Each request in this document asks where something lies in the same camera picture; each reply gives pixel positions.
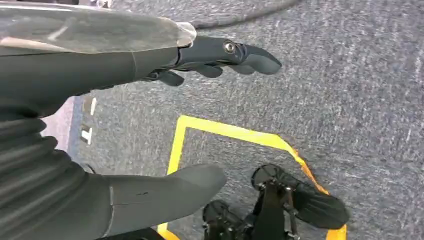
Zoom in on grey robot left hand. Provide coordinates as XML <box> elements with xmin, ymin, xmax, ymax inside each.
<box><xmin>0</xmin><ymin>34</ymin><xmax>283</xmax><ymax>238</ymax></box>

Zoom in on silver plastic hubcap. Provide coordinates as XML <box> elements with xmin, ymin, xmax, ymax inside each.
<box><xmin>0</xmin><ymin>1</ymin><xmax>198</xmax><ymax>55</ymax></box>

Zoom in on open metal floor socket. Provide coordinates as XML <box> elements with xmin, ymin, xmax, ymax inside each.
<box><xmin>80</xmin><ymin>124</ymin><xmax>94</xmax><ymax>146</ymax></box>

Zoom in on yellow floor tape square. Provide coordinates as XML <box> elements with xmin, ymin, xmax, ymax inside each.
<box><xmin>157</xmin><ymin>114</ymin><xmax>348</xmax><ymax>240</ymax></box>

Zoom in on black robot right foot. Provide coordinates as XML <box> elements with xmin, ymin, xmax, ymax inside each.
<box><xmin>202</xmin><ymin>199</ymin><xmax>254</xmax><ymax>240</ymax></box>

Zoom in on black floor cable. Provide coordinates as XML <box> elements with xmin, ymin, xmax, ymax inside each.
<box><xmin>188</xmin><ymin>0</ymin><xmax>301</xmax><ymax>30</ymax></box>

